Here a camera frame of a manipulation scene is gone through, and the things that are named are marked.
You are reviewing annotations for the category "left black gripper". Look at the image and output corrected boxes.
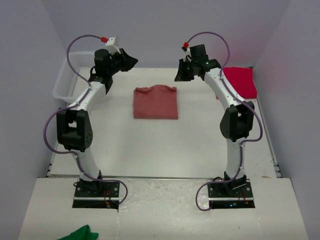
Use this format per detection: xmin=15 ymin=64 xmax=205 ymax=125
xmin=107 ymin=49 xmax=138 ymax=76

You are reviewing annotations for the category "salmon pink t shirt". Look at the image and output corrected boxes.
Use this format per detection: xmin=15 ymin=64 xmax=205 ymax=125
xmin=133 ymin=84 xmax=179 ymax=120

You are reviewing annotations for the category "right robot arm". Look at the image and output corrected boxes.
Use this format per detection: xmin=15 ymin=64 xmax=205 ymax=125
xmin=174 ymin=42 xmax=255 ymax=197

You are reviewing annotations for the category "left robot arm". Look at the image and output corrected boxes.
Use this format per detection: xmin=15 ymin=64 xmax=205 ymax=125
xmin=56 ymin=48 xmax=138 ymax=197

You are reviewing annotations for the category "folded red t shirt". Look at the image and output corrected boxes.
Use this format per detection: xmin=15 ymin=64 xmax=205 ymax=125
xmin=223 ymin=66 xmax=258 ymax=99

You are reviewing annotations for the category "white plastic basket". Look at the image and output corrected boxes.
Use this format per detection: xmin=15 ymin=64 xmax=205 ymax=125
xmin=52 ymin=51 xmax=95 ymax=104

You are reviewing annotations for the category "green cloth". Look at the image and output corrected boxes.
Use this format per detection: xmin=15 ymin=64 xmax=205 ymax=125
xmin=58 ymin=225 xmax=99 ymax=240

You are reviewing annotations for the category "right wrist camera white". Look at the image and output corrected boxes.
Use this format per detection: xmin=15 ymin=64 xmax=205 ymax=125
xmin=181 ymin=42 xmax=192 ymax=62

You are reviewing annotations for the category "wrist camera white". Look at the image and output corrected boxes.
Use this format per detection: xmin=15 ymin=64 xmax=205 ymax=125
xmin=181 ymin=42 xmax=192 ymax=62
xmin=100 ymin=36 xmax=120 ymax=55

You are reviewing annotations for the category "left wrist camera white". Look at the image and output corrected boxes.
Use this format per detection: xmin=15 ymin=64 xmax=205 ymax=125
xmin=100 ymin=36 xmax=120 ymax=55

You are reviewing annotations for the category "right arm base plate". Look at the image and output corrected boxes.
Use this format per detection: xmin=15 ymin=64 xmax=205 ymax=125
xmin=207 ymin=180 xmax=256 ymax=210

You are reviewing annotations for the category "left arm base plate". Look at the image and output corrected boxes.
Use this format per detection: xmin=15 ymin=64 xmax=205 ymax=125
xmin=72 ymin=179 xmax=120 ymax=210

